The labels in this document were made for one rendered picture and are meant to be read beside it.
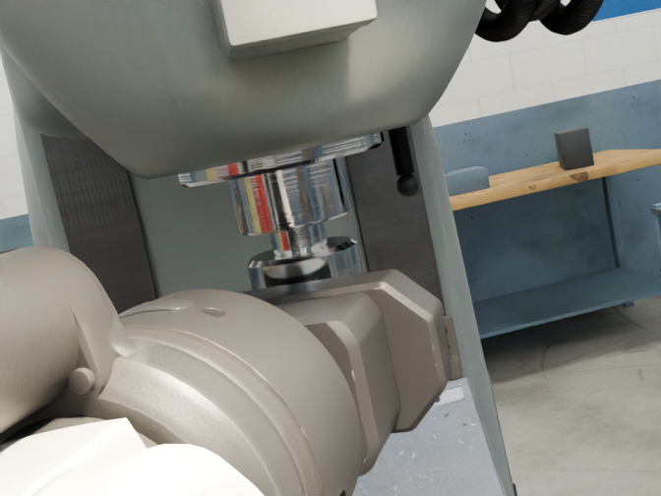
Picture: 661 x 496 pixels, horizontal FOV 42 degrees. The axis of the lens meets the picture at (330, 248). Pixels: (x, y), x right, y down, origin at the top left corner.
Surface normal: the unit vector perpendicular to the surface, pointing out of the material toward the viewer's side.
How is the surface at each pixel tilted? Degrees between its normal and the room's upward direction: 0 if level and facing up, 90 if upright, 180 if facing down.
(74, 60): 108
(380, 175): 90
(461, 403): 63
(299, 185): 90
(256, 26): 90
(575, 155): 90
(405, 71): 125
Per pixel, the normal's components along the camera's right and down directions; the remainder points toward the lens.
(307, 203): 0.33, 0.06
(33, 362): 0.97, -0.01
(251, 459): 0.38, -0.25
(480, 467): 0.03, -0.34
